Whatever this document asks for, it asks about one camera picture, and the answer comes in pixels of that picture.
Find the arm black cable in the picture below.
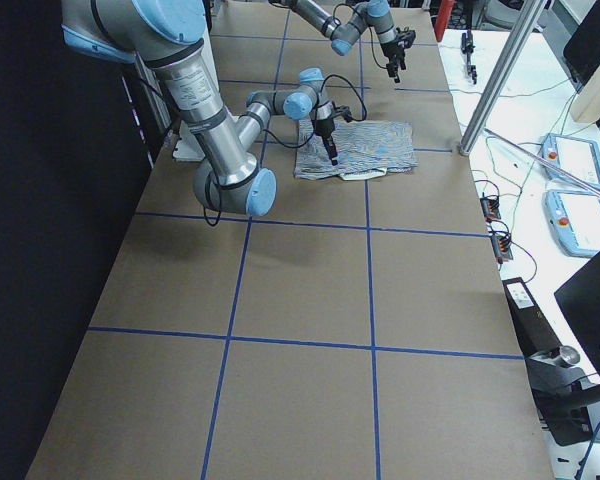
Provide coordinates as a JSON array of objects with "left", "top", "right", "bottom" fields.
[{"left": 264, "top": 74, "right": 369, "bottom": 149}]

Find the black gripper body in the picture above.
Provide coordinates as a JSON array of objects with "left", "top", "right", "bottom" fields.
[
  {"left": 382, "top": 38, "right": 406, "bottom": 64},
  {"left": 313, "top": 117, "right": 335, "bottom": 148}
]

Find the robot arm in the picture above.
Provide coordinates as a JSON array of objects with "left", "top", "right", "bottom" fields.
[
  {"left": 269, "top": 0, "right": 416, "bottom": 83},
  {"left": 61, "top": 1, "right": 337, "bottom": 216}
]

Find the orange circuit board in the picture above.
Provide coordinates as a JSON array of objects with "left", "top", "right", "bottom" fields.
[
  {"left": 490, "top": 231, "right": 513, "bottom": 265},
  {"left": 479, "top": 196, "right": 501, "bottom": 223}
]

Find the camera mount stand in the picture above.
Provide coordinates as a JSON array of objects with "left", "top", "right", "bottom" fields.
[{"left": 525, "top": 345, "right": 600, "bottom": 447}]

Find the black monitor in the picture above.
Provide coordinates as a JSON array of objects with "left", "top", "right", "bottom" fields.
[{"left": 554, "top": 251, "right": 600, "bottom": 375}]

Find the orange circuit board far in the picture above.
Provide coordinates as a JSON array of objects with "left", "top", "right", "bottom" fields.
[{"left": 479, "top": 196, "right": 501, "bottom": 223}]

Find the black box with label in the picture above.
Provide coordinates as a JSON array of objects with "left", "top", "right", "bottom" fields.
[{"left": 502, "top": 277, "right": 562, "bottom": 357}]

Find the far teach pendant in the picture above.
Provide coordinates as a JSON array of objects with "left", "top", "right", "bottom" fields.
[{"left": 541, "top": 133, "right": 600, "bottom": 190}]

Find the teach pendant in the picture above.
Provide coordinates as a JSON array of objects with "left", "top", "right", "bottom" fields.
[
  {"left": 544, "top": 190, "right": 600, "bottom": 258},
  {"left": 541, "top": 133, "right": 600, "bottom": 190}
]

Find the near teach pendant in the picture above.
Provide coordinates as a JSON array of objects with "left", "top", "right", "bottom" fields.
[{"left": 544, "top": 190, "right": 600, "bottom": 258}]

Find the aluminium frame post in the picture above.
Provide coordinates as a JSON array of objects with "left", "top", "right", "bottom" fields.
[{"left": 458, "top": 1, "right": 552, "bottom": 156}]

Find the orange circuit board near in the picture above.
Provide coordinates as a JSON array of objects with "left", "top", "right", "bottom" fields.
[{"left": 490, "top": 231, "right": 513, "bottom": 265}]

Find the navy white striped polo shirt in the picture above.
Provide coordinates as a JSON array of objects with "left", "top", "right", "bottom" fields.
[{"left": 294, "top": 120, "right": 418, "bottom": 180}]

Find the red cylinder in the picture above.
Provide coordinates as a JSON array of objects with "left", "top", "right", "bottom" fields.
[{"left": 434, "top": 0, "right": 456, "bottom": 43}]

